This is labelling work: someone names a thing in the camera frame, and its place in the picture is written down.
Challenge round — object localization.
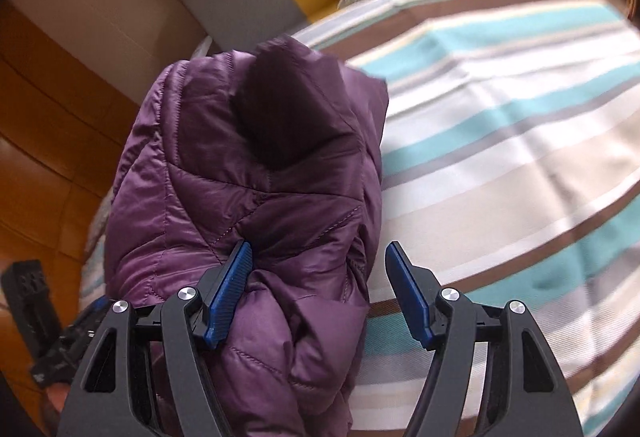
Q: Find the wooden wardrobe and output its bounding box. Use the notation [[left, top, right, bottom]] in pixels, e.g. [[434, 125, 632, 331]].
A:
[[1, 0, 139, 324]]

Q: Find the purple quilted down jacket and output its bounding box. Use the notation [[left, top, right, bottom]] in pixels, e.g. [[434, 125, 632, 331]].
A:
[[104, 36, 388, 436]]

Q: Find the striped bed quilt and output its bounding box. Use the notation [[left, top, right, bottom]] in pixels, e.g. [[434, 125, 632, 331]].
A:
[[80, 0, 639, 436]]

